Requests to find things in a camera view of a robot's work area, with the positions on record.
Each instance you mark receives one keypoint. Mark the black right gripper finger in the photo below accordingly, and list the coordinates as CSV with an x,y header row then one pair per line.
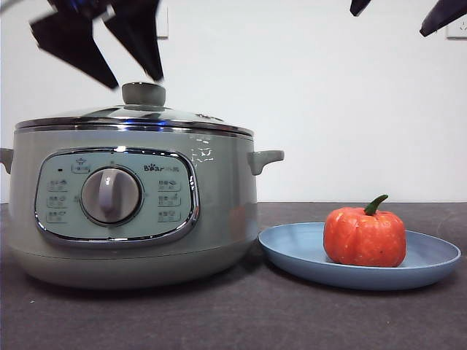
x,y
443,16
361,5

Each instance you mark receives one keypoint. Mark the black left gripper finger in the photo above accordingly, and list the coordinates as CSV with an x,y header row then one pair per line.
x,y
73,43
138,36

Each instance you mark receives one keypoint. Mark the glass lid with green knob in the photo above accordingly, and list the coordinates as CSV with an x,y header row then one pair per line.
x,y
143,95

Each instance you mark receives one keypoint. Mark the orange pumpkin with green stem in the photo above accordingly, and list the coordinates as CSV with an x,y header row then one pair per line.
x,y
365,240

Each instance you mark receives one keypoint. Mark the pale green electric steamer pot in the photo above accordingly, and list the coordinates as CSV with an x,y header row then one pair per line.
x,y
219,204

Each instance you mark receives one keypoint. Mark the blue round plate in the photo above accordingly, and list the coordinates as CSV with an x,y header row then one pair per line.
x,y
292,251

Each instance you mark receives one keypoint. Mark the white wall socket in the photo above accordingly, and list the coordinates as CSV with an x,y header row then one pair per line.
x,y
163,25
456,31

